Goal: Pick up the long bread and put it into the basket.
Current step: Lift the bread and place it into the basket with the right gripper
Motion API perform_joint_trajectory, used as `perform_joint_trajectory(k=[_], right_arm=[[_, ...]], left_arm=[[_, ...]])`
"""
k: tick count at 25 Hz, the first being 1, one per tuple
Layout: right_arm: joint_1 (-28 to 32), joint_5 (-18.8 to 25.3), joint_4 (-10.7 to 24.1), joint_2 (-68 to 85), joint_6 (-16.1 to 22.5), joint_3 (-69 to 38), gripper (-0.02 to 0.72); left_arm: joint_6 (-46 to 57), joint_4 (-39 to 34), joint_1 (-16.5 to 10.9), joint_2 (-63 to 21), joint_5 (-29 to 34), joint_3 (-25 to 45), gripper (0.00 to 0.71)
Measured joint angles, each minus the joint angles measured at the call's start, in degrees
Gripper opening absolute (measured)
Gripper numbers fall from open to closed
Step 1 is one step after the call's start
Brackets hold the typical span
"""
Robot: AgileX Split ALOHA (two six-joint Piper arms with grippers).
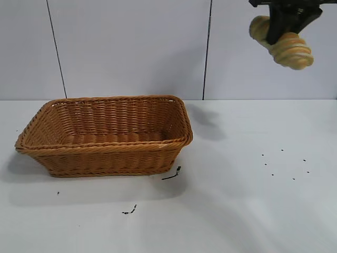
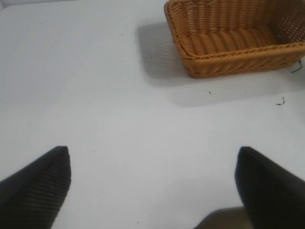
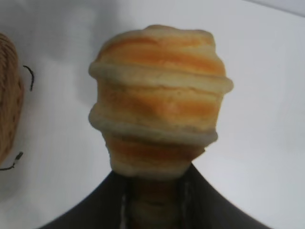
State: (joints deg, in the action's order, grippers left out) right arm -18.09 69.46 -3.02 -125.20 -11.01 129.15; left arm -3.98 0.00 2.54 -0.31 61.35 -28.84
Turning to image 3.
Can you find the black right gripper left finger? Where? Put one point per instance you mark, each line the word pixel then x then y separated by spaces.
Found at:
pixel 100 207

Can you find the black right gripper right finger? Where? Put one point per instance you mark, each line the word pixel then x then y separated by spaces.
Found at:
pixel 209 210

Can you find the long striped twisted bread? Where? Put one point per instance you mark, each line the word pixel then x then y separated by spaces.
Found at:
pixel 159 100

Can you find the brown woven wicker basket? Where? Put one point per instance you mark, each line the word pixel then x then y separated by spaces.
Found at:
pixel 8 100

